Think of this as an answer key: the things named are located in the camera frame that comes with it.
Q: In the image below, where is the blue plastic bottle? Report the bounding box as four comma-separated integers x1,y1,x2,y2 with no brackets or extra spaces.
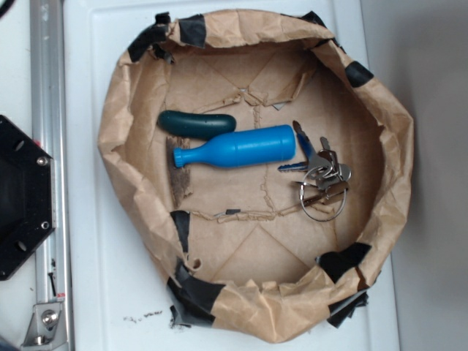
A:
173,125,295,168

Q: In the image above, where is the dark green toy cucumber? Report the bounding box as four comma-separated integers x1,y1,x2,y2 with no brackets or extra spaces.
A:
157,110,237,140

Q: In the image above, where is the brown paper bag bowl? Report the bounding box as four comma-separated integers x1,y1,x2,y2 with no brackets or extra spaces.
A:
98,10,414,343

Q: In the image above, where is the bunch of metal keys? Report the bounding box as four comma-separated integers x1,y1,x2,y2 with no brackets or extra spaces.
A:
278,121,352,222

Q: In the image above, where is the white plastic tray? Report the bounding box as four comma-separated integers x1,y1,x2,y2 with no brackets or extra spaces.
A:
63,1,399,350

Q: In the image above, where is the aluminium extrusion rail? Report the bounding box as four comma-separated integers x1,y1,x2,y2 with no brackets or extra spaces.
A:
30,1,75,350

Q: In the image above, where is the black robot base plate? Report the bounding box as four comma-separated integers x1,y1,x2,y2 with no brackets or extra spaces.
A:
1,116,54,281

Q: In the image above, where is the metal corner bracket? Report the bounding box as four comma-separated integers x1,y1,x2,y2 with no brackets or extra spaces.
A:
20,302,67,350

